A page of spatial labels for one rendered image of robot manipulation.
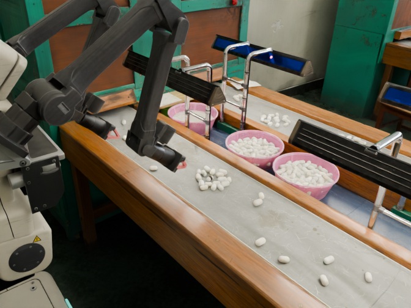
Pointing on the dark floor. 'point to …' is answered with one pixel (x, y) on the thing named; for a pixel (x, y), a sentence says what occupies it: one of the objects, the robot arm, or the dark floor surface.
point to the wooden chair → (394, 115)
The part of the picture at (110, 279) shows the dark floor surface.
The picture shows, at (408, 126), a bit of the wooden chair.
